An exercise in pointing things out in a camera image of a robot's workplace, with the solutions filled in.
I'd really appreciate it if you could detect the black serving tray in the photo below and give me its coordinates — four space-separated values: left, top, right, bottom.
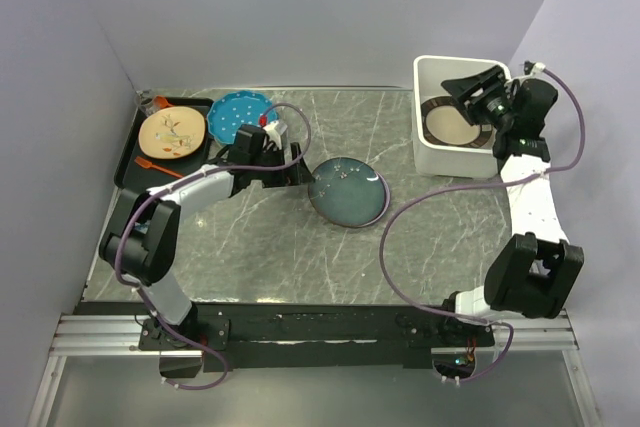
114 97 213 193

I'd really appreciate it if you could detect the dark blue floral plate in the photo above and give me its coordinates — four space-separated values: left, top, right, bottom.
308 157 391 228

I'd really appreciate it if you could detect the aluminium rail frame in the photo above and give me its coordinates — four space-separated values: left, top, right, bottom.
29 316 584 426

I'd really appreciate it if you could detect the brown rimmed beige plate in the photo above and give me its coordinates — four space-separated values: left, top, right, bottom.
420 96 493 149

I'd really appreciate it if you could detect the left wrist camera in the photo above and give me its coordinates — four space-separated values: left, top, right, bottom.
259 115 288 149

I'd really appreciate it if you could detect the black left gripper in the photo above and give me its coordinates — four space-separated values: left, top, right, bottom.
250 142 315 188

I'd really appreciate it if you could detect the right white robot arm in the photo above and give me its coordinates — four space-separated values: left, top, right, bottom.
437 62 584 345

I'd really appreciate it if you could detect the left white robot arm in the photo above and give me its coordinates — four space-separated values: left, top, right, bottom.
98 125 314 349

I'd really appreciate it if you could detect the orange plastic fork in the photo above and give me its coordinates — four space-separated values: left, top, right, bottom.
134 156 177 176

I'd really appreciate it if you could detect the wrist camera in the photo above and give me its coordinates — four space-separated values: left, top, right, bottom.
523 61 546 76
259 115 288 149

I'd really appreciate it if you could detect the floral beige plate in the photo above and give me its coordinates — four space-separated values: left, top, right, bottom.
138 106 206 160

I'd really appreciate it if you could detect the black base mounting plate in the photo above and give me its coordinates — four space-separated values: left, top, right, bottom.
74 300 496 373

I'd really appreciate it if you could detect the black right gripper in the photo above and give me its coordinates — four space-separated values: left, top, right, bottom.
440 65 515 131

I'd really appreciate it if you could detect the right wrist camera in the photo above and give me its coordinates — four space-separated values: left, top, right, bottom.
523 61 546 76

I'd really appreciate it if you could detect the clear glass cup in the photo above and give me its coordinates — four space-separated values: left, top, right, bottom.
135 92 157 116

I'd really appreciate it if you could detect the white plastic bin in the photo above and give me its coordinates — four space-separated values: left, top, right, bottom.
412 55 511 179

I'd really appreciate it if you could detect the orange plastic spoon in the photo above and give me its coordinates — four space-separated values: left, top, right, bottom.
151 96 173 113

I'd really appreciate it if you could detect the blue polka dot plate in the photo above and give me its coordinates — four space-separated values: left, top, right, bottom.
207 90 273 146

